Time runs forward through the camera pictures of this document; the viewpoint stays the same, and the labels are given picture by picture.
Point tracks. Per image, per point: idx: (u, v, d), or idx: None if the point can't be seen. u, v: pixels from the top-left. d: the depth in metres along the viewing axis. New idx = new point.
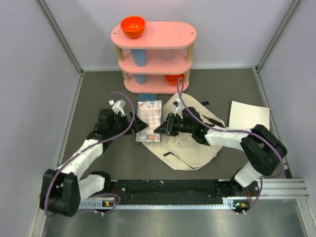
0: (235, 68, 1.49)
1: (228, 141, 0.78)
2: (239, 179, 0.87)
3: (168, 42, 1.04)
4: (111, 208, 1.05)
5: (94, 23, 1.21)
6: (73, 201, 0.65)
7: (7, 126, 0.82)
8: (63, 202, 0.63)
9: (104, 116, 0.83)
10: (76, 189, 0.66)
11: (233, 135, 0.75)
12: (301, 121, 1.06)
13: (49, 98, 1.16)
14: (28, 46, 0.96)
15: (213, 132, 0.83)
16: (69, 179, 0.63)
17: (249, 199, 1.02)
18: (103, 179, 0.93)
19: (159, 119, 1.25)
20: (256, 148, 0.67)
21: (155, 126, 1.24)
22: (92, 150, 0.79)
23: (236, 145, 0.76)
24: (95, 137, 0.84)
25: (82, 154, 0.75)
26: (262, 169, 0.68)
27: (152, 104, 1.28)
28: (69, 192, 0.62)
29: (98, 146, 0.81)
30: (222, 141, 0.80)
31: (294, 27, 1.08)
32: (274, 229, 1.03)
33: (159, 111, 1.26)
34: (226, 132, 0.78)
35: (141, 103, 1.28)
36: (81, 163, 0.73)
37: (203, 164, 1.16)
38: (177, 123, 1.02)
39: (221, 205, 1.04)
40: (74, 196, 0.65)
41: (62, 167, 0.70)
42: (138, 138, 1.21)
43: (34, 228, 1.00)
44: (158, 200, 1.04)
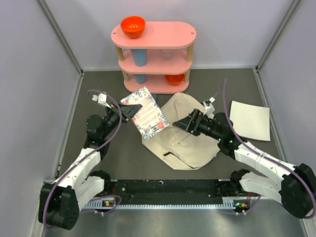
0: (235, 68, 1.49)
1: (262, 167, 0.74)
2: (244, 183, 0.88)
3: (166, 42, 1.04)
4: (112, 208, 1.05)
5: (94, 23, 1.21)
6: (72, 214, 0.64)
7: (7, 126, 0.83)
8: (62, 216, 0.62)
9: (93, 130, 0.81)
10: (74, 201, 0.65)
11: (273, 165, 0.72)
12: (301, 121, 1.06)
13: (50, 98, 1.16)
14: (29, 46, 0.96)
15: (245, 150, 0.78)
16: (66, 193, 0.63)
17: (249, 199, 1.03)
18: (102, 180, 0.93)
19: (156, 104, 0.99)
20: (296, 190, 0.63)
21: (155, 112, 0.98)
22: (90, 160, 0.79)
23: (270, 175, 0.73)
24: (92, 145, 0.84)
25: (79, 166, 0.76)
26: (294, 210, 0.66)
27: (138, 95, 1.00)
28: (67, 206, 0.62)
29: (95, 155, 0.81)
30: (255, 164, 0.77)
31: (294, 27, 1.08)
32: (274, 229, 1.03)
33: (151, 98, 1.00)
34: (263, 159, 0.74)
35: (125, 100, 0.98)
36: (78, 174, 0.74)
37: (203, 164, 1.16)
38: (203, 124, 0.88)
39: (221, 205, 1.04)
40: (73, 209, 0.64)
41: (59, 180, 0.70)
42: (146, 135, 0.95)
43: (33, 227, 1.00)
44: (158, 200, 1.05)
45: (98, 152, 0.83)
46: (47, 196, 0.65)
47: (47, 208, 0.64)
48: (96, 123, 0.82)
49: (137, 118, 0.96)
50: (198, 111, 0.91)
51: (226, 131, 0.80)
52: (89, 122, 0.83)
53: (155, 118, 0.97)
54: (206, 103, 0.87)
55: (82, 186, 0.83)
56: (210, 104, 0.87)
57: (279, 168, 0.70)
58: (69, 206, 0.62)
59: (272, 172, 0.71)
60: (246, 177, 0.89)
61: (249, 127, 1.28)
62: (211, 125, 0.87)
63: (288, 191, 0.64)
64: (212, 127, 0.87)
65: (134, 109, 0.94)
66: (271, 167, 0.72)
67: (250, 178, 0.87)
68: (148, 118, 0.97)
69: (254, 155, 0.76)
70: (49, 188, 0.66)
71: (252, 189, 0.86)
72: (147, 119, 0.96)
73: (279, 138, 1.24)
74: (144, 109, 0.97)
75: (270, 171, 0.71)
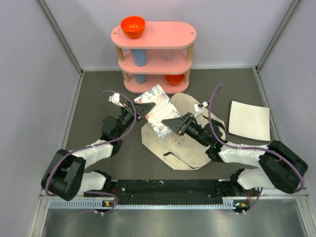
0: (235, 68, 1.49)
1: (244, 158, 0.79)
2: (242, 181, 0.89)
3: (167, 42, 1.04)
4: (111, 208, 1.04)
5: (94, 23, 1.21)
6: (74, 185, 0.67)
7: (7, 126, 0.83)
8: (65, 183, 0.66)
9: (107, 130, 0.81)
10: (80, 175, 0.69)
11: (250, 151, 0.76)
12: (301, 121, 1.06)
13: (50, 98, 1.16)
14: (29, 47, 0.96)
15: (227, 148, 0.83)
16: (77, 162, 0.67)
17: (249, 199, 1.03)
18: (104, 179, 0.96)
19: (170, 102, 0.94)
20: (274, 165, 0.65)
21: (169, 111, 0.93)
22: (103, 148, 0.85)
23: (252, 162, 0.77)
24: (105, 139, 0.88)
25: (93, 147, 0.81)
26: (283, 186, 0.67)
27: (152, 93, 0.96)
28: (74, 174, 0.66)
29: (108, 147, 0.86)
30: (238, 158, 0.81)
31: (294, 28, 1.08)
32: (273, 229, 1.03)
33: (165, 95, 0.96)
34: (242, 149, 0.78)
35: (138, 99, 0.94)
36: (90, 154, 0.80)
37: (203, 164, 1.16)
38: (191, 127, 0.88)
39: (221, 205, 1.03)
40: (77, 180, 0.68)
41: (74, 151, 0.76)
42: (161, 133, 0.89)
43: (33, 227, 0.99)
44: (158, 200, 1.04)
45: (110, 146, 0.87)
46: (58, 161, 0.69)
47: (54, 173, 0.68)
48: (110, 123, 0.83)
49: (151, 116, 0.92)
50: (190, 114, 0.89)
51: (215, 141, 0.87)
52: (105, 123, 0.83)
53: (170, 115, 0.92)
54: (198, 106, 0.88)
55: (86, 175, 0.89)
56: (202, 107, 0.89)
57: (256, 151, 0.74)
58: (75, 175, 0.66)
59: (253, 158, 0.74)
60: (241, 175, 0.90)
61: (249, 127, 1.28)
62: (199, 129, 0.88)
63: (267, 169, 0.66)
64: (200, 132, 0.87)
65: (147, 107, 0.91)
66: (250, 153, 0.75)
67: (244, 173, 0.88)
68: (162, 116, 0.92)
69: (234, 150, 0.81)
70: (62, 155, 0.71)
71: (249, 184, 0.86)
72: (161, 117, 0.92)
73: (279, 138, 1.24)
74: (157, 107, 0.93)
75: (251, 157, 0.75)
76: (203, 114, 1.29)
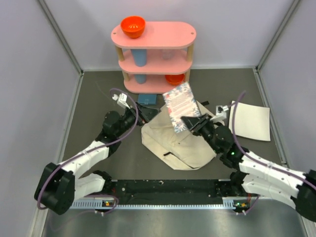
0: (235, 68, 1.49)
1: (272, 178, 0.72)
2: (248, 186, 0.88)
3: (167, 42, 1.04)
4: (112, 208, 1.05)
5: (94, 23, 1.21)
6: (66, 200, 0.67)
7: (7, 126, 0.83)
8: (57, 199, 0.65)
9: (109, 125, 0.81)
10: (70, 190, 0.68)
11: (283, 176, 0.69)
12: (301, 121, 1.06)
13: (50, 98, 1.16)
14: (29, 47, 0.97)
15: (251, 163, 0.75)
16: (66, 177, 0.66)
17: (249, 199, 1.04)
18: (103, 181, 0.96)
19: (193, 100, 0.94)
20: (313, 200, 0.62)
21: (191, 108, 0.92)
22: (97, 153, 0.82)
23: (280, 185, 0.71)
24: (104, 140, 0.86)
25: (85, 155, 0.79)
26: (309, 215, 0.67)
27: (179, 90, 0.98)
28: (63, 190, 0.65)
29: (103, 150, 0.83)
30: (262, 175, 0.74)
31: (294, 28, 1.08)
32: (274, 229, 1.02)
33: (190, 94, 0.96)
34: (272, 170, 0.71)
35: (166, 94, 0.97)
36: (82, 163, 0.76)
37: (203, 164, 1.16)
38: (205, 130, 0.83)
39: (221, 205, 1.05)
40: (68, 195, 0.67)
41: (64, 164, 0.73)
42: (177, 129, 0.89)
43: (33, 228, 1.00)
44: (158, 200, 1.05)
45: (106, 148, 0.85)
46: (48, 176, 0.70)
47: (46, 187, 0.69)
48: (113, 119, 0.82)
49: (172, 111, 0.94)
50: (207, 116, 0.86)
51: (229, 146, 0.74)
52: (109, 116, 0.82)
53: (189, 113, 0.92)
54: (218, 110, 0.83)
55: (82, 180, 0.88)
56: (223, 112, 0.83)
57: (289, 178, 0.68)
58: (65, 191, 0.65)
59: (284, 183, 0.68)
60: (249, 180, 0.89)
61: (249, 127, 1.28)
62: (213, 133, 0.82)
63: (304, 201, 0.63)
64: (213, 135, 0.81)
65: (152, 112, 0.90)
66: (282, 177, 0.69)
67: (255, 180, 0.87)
68: (183, 112, 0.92)
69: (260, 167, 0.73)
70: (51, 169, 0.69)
71: (255, 190, 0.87)
72: (181, 113, 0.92)
73: (279, 138, 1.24)
74: (181, 103, 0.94)
75: (282, 182, 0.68)
76: None
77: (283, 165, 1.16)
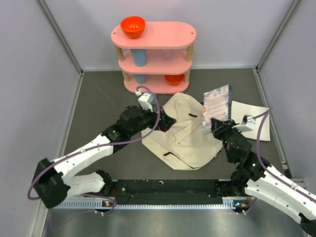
0: (235, 68, 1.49)
1: (291, 199, 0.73)
2: (251, 189, 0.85)
3: (167, 42, 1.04)
4: (111, 208, 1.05)
5: (94, 23, 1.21)
6: (55, 197, 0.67)
7: (7, 125, 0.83)
8: (45, 196, 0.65)
9: (126, 117, 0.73)
10: (60, 190, 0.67)
11: (305, 201, 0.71)
12: (301, 121, 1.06)
13: (50, 98, 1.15)
14: (29, 47, 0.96)
15: (272, 180, 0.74)
16: (54, 180, 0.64)
17: (249, 199, 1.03)
18: (103, 183, 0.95)
19: (227, 104, 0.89)
20: None
21: (223, 111, 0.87)
22: (98, 152, 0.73)
23: (296, 205, 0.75)
24: (111, 135, 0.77)
25: (83, 153, 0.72)
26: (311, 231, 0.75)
27: (218, 92, 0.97)
28: (51, 191, 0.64)
29: (107, 148, 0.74)
30: (279, 192, 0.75)
31: (294, 28, 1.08)
32: (273, 229, 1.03)
33: (227, 97, 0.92)
34: (295, 192, 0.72)
35: (207, 94, 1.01)
36: (78, 162, 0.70)
37: (203, 164, 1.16)
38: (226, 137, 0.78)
39: (221, 205, 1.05)
40: (57, 194, 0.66)
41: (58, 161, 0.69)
42: (204, 129, 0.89)
43: (33, 228, 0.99)
44: (158, 201, 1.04)
45: (111, 146, 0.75)
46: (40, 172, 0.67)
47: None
48: (133, 112, 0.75)
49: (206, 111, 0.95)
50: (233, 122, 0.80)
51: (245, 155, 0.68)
52: (129, 109, 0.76)
53: (219, 114, 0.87)
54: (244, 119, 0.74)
55: (81, 178, 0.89)
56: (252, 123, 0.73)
57: (311, 204, 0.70)
58: (52, 192, 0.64)
59: (305, 208, 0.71)
60: (254, 186, 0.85)
61: None
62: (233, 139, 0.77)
63: None
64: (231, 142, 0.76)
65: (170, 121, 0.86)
66: (304, 202, 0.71)
67: (259, 187, 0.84)
68: (214, 114, 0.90)
69: (283, 187, 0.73)
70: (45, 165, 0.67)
71: (256, 195, 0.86)
72: (213, 114, 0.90)
73: (279, 138, 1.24)
74: (216, 105, 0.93)
75: (303, 206, 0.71)
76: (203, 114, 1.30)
77: (283, 165, 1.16)
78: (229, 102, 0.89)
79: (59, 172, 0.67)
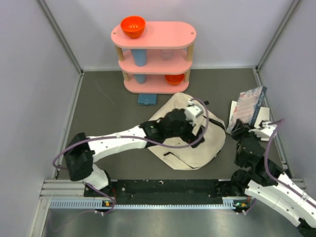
0: (235, 68, 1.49)
1: (298, 207, 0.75)
2: (251, 190, 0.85)
3: (167, 42, 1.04)
4: (111, 208, 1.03)
5: (94, 23, 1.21)
6: (80, 174, 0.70)
7: (7, 125, 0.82)
8: (72, 169, 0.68)
9: (172, 118, 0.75)
10: (86, 168, 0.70)
11: (313, 211, 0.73)
12: (300, 121, 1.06)
13: (50, 98, 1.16)
14: (29, 47, 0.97)
15: (285, 189, 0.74)
16: (86, 156, 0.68)
17: (249, 199, 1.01)
18: (105, 184, 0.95)
19: None
20: None
21: None
22: (131, 142, 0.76)
23: (299, 212, 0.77)
24: (149, 130, 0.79)
25: (118, 139, 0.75)
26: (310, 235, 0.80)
27: None
28: (79, 166, 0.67)
29: (138, 141, 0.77)
30: (287, 199, 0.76)
31: (294, 28, 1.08)
32: (273, 229, 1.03)
33: (258, 98, 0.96)
34: (305, 202, 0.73)
35: (242, 94, 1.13)
36: (111, 145, 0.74)
37: (203, 164, 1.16)
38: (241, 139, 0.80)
39: (221, 205, 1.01)
40: (83, 171, 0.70)
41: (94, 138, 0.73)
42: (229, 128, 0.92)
43: (34, 228, 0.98)
44: (158, 200, 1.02)
45: (144, 141, 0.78)
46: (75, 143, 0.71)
47: (70, 151, 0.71)
48: (178, 116, 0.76)
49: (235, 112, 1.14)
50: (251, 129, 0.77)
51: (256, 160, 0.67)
52: (176, 112, 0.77)
53: None
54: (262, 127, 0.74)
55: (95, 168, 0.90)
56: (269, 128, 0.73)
57: None
58: (80, 167, 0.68)
59: (312, 217, 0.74)
60: (255, 187, 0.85)
61: None
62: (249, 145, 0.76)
63: None
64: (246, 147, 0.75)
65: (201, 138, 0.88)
66: (312, 212, 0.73)
67: (260, 189, 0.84)
68: None
69: (294, 196, 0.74)
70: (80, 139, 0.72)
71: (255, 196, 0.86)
72: None
73: (279, 138, 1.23)
74: None
75: (311, 216, 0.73)
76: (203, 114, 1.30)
77: (283, 165, 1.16)
78: (257, 106, 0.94)
79: (92, 149, 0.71)
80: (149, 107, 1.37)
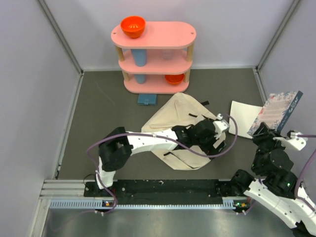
0: (235, 68, 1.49)
1: (303, 216, 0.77)
2: (252, 192, 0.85)
3: (167, 42, 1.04)
4: (111, 208, 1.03)
5: (94, 23, 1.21)
6: (114, 165, 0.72)
7: (7, 125, 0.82)
8: (108, 160, 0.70)
9: (204, 126, 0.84)
10: (122, 161, 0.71)
11: None
12: (300, 121, 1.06)
13: (50, 98, 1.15)
14: (29, 47, 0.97)
15: (300, 203, 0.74)
16: (125, 150, 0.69)
17: (249, 199, 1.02)
18: (109, 185, 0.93)
19: (282, 114, 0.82)
20: None
21: (276, 119, 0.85)
22: (164, 142, 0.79)
23: (301, 218, 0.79)
24: (180, 134, 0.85)
25: (153, 138, 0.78)
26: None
27: (285, 96, 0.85)
28: (116, 157, 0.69)
29: (171, 143, 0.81)
30: (294, 207, 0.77)
31: (294, 28, 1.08)
32: (273, 229, 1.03)
33: (291, 104, 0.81)
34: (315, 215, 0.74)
35: (272, 95, 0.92)
36: (147, 143, 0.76)
37: (203, 164, 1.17)
38: (262, 145, 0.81)
39: (222, 205, 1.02)
40: (117, 163, 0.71)
41: (132, 135, 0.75)
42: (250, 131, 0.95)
43: (34, 227, 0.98)
44: (158, 201, 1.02)
45: (176, 143, 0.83)
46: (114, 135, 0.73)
47: (108, 141, 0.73)
48: (209, 126, 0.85)
49: (261, 114, 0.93)
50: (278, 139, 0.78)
51: (283, 173, 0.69)
52: (208, 122, 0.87)
53: (271, 122, 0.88)
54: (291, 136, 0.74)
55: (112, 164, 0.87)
56: (296, 141, 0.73)
57: None
58: (117, 159, 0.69)
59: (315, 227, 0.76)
60: (256, 189, 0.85)
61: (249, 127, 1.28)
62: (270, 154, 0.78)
63: None
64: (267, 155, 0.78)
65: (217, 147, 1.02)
66: None
67: (261, 191, 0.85)
68: (268, 120, 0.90)
69: (306, 209, 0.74)
70: (120, 132, 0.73)
71: (254, 197, 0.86)
72: (267, 119, 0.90)
73: None
74: (274, 111, 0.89)
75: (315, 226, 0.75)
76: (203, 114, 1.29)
77: None
78: (288, 112, 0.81)
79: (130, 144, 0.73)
80: (149, 107, 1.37)
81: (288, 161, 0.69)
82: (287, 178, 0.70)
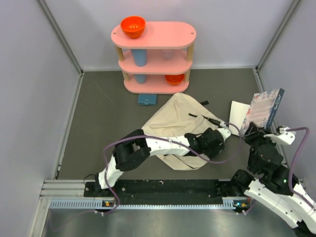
0: (235, 69, 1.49)
1: (304, 215, 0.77)
2: (252, 191, 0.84)
3: (166, 42, 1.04)
4: (112, 208, 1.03)
5: (94, 23, 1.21)
6: (129, 166, 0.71)
7: (7, 125, 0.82)
8: (125, 160, 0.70)
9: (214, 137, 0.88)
10: (138, 162, 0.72)
11: None
12: (300, 121, 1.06)
13: (50, 97, 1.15)
14: (28, 47, 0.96)
15: (298, 199, 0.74)
16: (143, 151, 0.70)
17: (249, 199, 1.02)
18: (112, 185, 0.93)
19: (269, 111, 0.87)
20: None
21: (263, 117, 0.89)
22: (178, 148, 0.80)
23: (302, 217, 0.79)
24: (192, 141, 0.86)
25: (169, 142, 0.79)
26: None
27: (268, 95, 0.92)
28: (134, 158, 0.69)
29: (183, 149, 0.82)
30: (295, 206, 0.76)
31: (293, 29, 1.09)
32: (272, 228, 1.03)
33: (275, 101, 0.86)
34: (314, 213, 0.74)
35: (256, 95, 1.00)
36: (163, 146, 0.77)
37: (201, 164, 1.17)
38: (255, 144, 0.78)
39: (221, 205, 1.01)
40: (133, 164, 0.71)
41: (150, 137, 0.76)
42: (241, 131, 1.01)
43: (34, 228, 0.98)
44: (158, 201, 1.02)
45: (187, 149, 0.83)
46: (133, 136, 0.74)
47: (126, 141, 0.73)
48: (217, 137, 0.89)
49: (249, 114, 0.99)
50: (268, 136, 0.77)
51: (274, 167, 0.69)
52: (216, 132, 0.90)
53: (258, 120, 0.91)
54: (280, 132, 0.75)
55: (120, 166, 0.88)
56: (286, 135, 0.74)
57: None
58: (135, 159, 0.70)
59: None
60: (256, 189, 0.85)
61: None
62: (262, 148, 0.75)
63: None
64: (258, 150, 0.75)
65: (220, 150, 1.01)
66: None
67: (261, 191, 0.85)
68: (256, 119, 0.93)
69: (306, 207, 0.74)
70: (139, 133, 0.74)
71: (254, 197, 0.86)
72: (255, 119, 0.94)
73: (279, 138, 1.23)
74: (259, 110, 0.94)
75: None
76: (203, 114, 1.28)
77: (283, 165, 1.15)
78: (273, 109, 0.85)
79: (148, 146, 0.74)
80: (149, 107, 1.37)
81: (278, 154, 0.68)
82: (283, 175, 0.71)
